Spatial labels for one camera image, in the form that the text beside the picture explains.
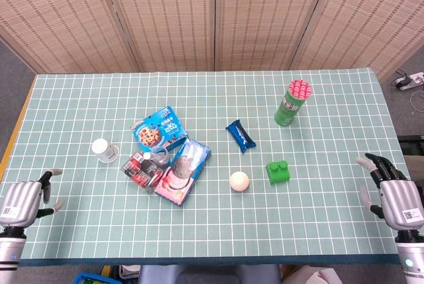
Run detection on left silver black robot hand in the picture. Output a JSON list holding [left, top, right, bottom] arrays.
[[0, 168, 65, 229]]

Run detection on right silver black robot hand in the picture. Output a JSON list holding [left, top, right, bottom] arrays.
[[356, 152, 424, 232]]

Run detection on clear plastic bottle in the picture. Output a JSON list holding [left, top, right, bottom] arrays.
[[142, 152, 166, 167]]

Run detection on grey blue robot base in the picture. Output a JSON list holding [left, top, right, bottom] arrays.
[[138, 263, 283, 284]]

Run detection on black equipment case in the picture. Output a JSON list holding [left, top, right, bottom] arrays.
[[396, 134, 424, 158]]

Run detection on white paper cup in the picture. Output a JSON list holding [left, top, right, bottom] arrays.
[[91, 138, 121, 164]]

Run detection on blue plastic crate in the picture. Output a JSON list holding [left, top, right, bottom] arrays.
[[72, 271, 114, 284]]

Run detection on black power adapter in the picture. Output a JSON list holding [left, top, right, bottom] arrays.
[[393, 69, 412, 87]]

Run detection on beige cardboard box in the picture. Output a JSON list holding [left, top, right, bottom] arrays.
[[281, 265, 343, 284]]

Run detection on white power strip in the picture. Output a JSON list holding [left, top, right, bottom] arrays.
[[396, 71, 424, 91]]

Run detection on red black snack packet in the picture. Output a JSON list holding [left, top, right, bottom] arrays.
[[120, 151, 165, 195]]

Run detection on green toy brick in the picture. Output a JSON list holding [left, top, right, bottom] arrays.
[[265, 160, 291, 185]]

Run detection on small white box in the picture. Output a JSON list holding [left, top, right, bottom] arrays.
[[118, 264, 142, 280]]

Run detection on green chips can pink lid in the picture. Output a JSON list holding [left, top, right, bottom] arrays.
[[274, 79, 313, 128]]

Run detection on clear glass cup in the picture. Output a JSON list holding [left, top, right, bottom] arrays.
[[149, 146, 172, 169]]

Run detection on blue chocolate chip cookie box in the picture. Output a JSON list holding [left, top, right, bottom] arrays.
[[130, 105, 189, 153]]

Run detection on white ball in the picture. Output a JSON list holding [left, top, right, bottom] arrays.
[[229, 170, 250, 193]]

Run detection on blue pink Oreo box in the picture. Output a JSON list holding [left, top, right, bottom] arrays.
[[154, 137, 212, 207]]

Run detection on blue Oreo snack pack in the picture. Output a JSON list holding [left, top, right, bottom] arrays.
[[225, 119, 258, 154]]

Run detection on green grid tablecloth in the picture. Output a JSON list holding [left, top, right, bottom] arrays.
[[0, 68, 413, 267]]

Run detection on woven bamboo folding screen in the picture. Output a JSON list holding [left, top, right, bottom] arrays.
[[0, 0, 424, 79]]

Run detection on thin white cable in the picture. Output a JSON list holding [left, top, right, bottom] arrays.
[[409, 89, 424, 112]]

